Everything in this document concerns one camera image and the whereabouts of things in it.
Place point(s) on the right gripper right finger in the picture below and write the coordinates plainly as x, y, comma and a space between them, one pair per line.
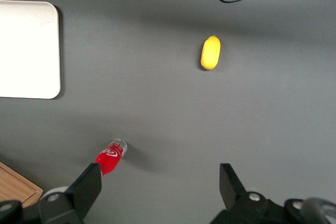
233, 192

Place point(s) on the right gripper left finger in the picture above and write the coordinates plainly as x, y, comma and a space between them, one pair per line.
84, 187

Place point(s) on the beige rectangular tray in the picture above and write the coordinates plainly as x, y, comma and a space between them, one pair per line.
27, 51

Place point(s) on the red cola bottle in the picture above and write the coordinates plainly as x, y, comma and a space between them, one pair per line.
109, 159

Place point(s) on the wooden drawer cabinet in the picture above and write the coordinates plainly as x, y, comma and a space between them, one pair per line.
15, 184

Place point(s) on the yellow lemon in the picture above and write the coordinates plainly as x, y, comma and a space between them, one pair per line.
210, 53

